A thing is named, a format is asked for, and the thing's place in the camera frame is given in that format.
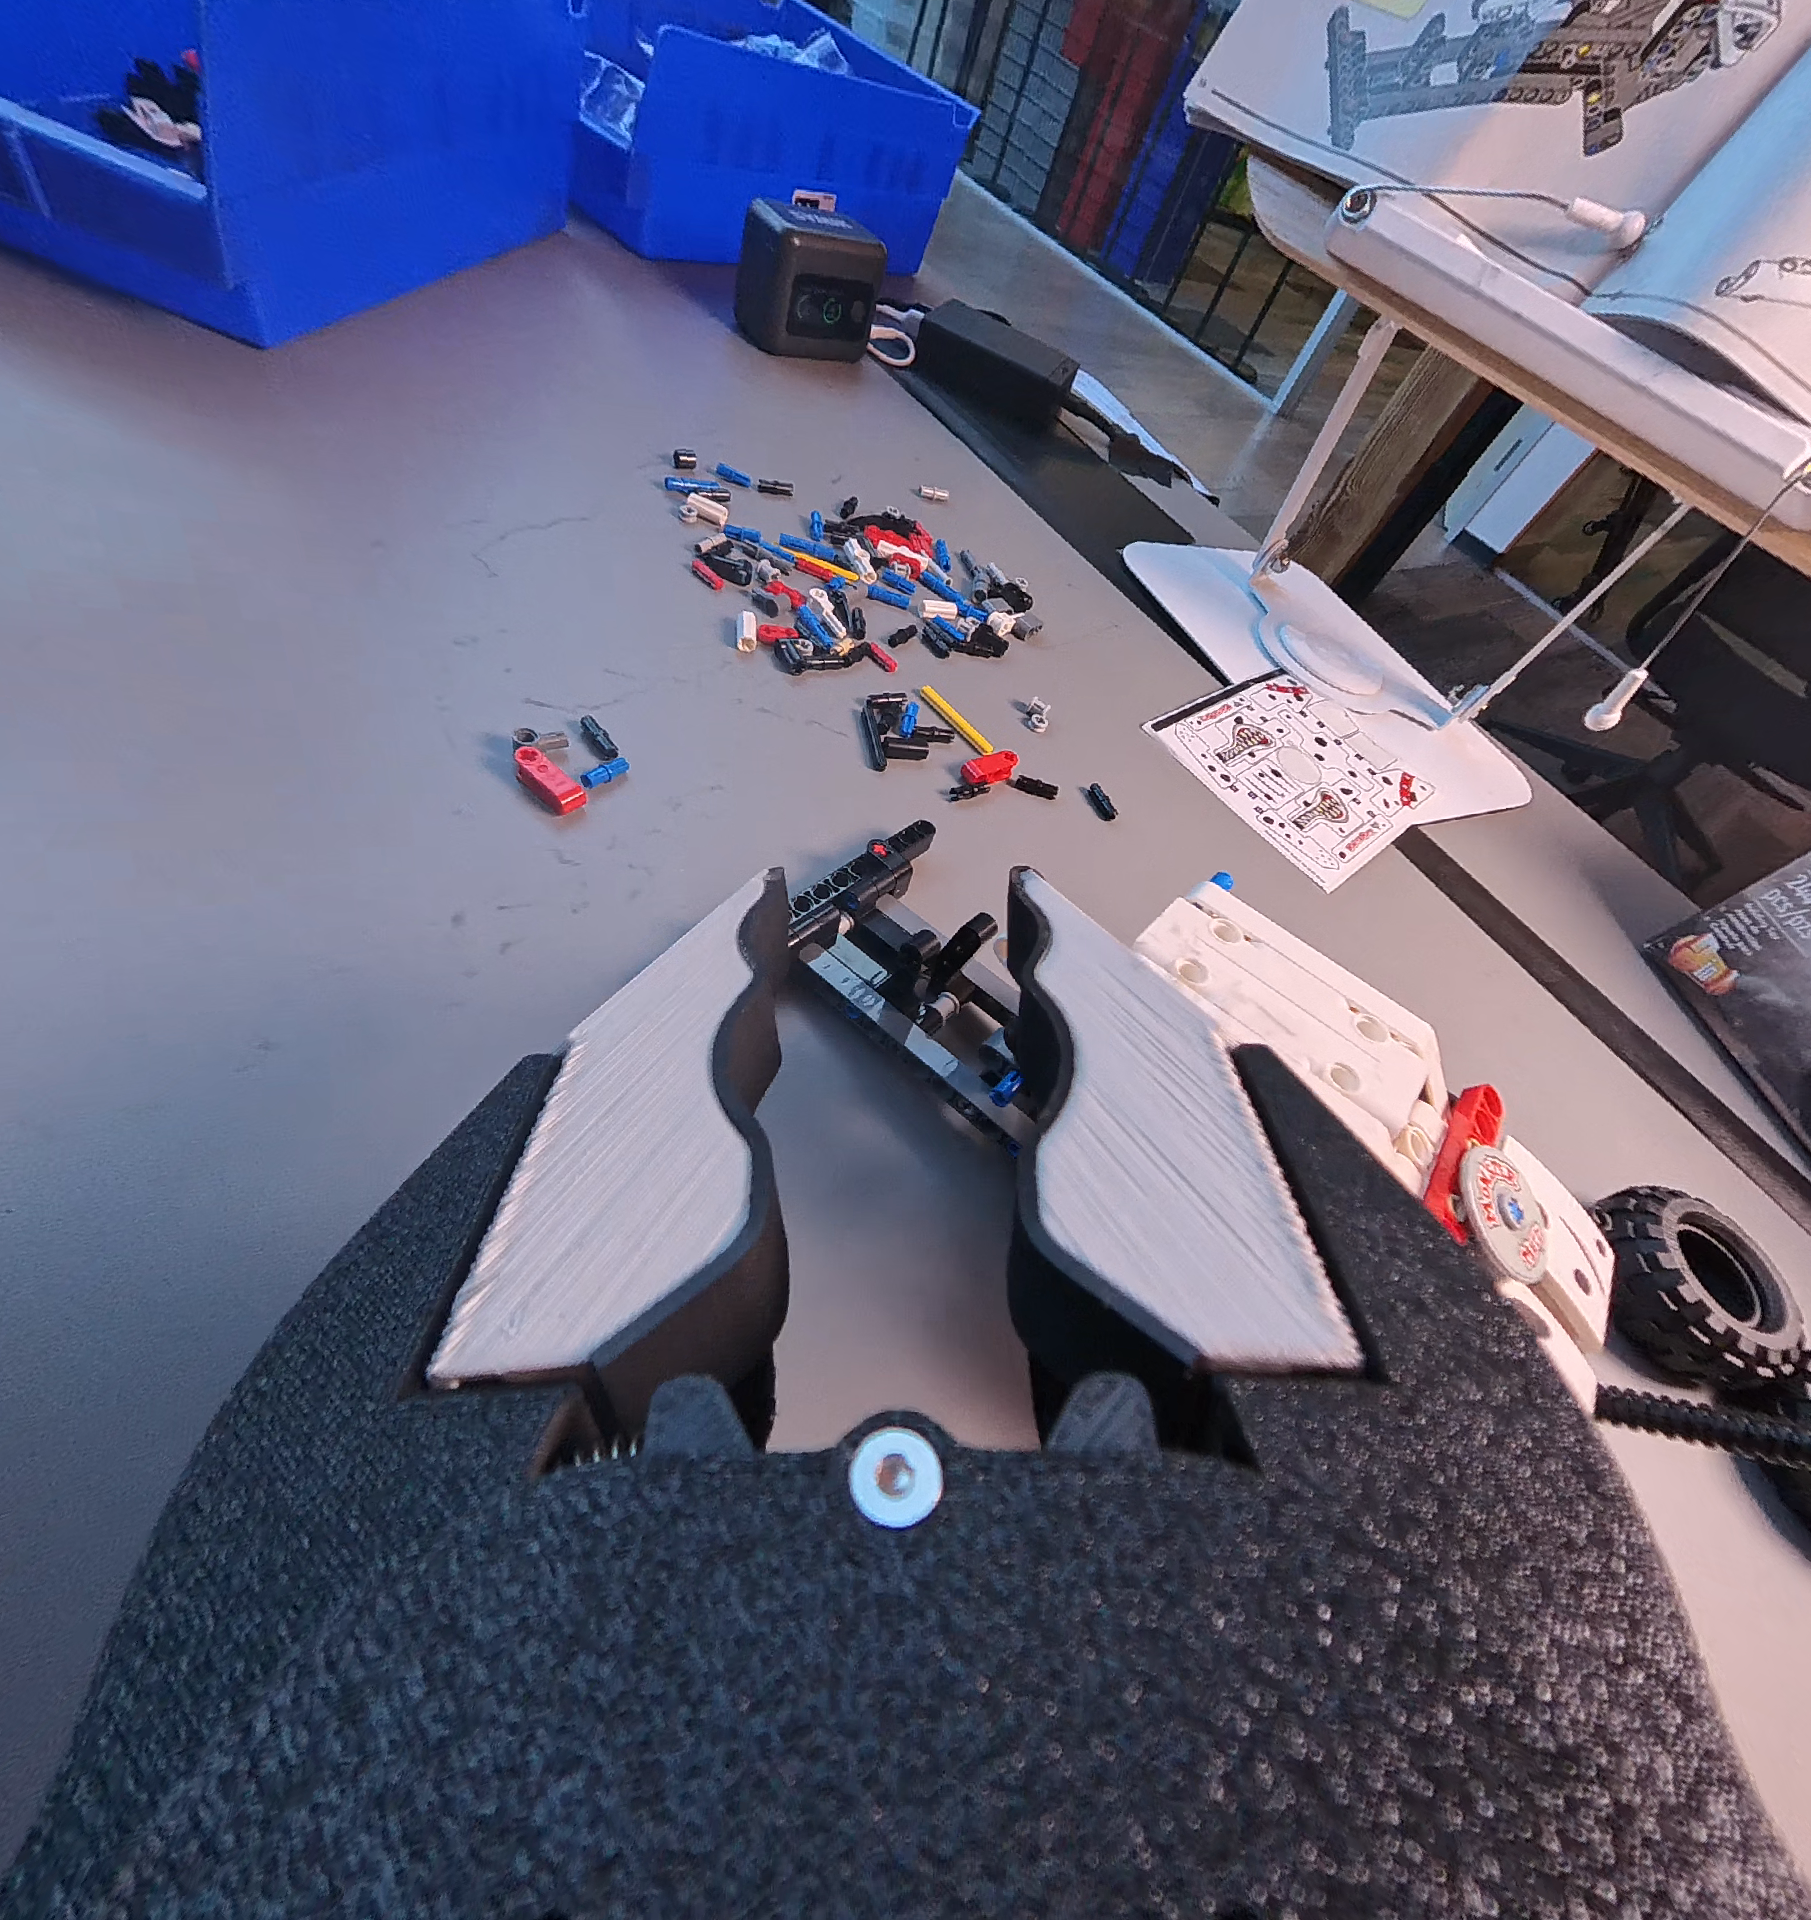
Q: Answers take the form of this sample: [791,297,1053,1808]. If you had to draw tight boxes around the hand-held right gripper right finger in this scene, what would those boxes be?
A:
[1003,864,1367,1419]

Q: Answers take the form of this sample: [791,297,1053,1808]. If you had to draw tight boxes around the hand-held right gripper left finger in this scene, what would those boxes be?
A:
[421,867,794,1419]

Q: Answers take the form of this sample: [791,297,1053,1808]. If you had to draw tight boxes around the white toy brick truck model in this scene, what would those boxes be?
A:
[784,819,1811,1481]

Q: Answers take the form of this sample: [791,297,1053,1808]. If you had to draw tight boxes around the pile of small brick pieces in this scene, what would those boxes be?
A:
[662,446,1121,824]

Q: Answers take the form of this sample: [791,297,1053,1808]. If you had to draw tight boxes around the grey desk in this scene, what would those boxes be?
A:
[935,170,1811,1248]
[0,209,1811,1908]

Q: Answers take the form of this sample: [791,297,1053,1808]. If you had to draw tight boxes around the toy sticker sheet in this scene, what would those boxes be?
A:
[1142,675,1435,894]

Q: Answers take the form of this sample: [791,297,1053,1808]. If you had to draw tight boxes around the toy set cardboard box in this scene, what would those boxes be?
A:
[1644,824,1811,1217]

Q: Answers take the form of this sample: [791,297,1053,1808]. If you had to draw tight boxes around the black office chair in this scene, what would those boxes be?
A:
[1491,542,1811,894]

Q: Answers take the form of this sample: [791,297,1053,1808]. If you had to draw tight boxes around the black power adapter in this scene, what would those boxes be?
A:
[915,300,1082,431]

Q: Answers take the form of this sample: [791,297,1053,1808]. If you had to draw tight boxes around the white book stand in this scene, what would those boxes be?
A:
[1122,150,1811,829]

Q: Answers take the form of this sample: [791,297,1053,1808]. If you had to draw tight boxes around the toy instruction booklet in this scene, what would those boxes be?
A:
[1186,0,1811,440]

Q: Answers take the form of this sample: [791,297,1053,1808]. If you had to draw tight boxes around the black red toy parts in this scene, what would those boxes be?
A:
[93,50,214,155]

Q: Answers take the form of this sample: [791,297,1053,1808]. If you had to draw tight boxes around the wooden post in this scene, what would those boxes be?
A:
[1279,348,1492,591]

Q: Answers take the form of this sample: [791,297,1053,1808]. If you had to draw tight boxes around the black cable tray cover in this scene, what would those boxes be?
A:
[890,358,1811,1281]

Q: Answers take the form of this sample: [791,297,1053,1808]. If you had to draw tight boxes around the black cube camera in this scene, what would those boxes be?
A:
[736,199,892,363]

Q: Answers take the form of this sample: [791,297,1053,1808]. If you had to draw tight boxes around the wire mesh panel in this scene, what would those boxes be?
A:
[952,0,1358,407]

